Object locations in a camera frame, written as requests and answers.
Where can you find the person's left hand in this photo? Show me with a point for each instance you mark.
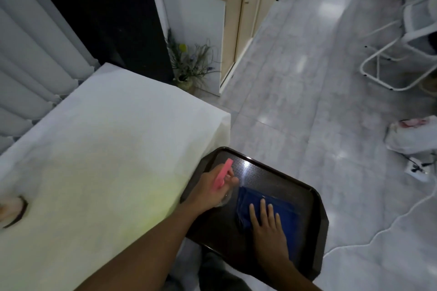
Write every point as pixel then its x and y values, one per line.
pixel 205 192

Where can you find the person's right hand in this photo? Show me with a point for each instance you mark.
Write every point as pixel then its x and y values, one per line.
pixel 269 238

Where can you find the person's right little finger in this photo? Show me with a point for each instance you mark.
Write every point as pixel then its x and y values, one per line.
pixel 278 222

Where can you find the person's right middle finger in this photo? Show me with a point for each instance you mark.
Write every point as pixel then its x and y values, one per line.
pixel 264 212

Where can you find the person's left fingers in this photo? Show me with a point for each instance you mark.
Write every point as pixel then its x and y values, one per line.
pixel 228 178

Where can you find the pink spray bottle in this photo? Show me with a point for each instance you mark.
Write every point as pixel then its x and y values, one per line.
pixel 222 173

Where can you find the blue cleaning cloth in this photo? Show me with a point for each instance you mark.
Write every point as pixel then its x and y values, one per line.
pixel 290 222

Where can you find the person's left forearm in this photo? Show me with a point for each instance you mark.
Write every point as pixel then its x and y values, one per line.
pixel 143 250

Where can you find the person's right forearm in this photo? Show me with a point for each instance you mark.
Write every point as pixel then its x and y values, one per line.
pixel 293 275

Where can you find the dark brown plastic tray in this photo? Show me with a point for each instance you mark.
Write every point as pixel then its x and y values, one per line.
pixel 300 198

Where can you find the person's grey trousers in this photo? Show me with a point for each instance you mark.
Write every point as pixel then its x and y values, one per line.
pixel 211 273

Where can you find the small pale vase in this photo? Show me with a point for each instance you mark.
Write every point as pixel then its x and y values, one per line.
pixel 184 83

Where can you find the green dried plant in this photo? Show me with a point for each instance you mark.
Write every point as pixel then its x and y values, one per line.
pixel 191 60

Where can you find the white tablecloth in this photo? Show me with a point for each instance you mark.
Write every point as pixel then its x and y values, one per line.
pixel 102 151

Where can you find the white power strip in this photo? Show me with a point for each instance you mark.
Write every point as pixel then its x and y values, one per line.
pixel 418 168

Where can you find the beige wooden cabinet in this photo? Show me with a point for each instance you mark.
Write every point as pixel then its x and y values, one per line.
pixel 235 21

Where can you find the white plastic bag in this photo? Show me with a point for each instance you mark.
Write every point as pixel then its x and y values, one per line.
pixel 413 137

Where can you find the black partition panel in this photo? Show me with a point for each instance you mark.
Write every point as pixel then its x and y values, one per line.
pixel 112 11

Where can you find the brown rimmed bowl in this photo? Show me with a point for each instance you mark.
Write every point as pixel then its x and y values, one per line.
pixel 13 210

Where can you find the white pleated curtain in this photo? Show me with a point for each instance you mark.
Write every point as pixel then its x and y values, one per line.
pixel 30 59

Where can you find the white metal chair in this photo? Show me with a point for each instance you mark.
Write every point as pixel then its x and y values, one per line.
pixel 414 33

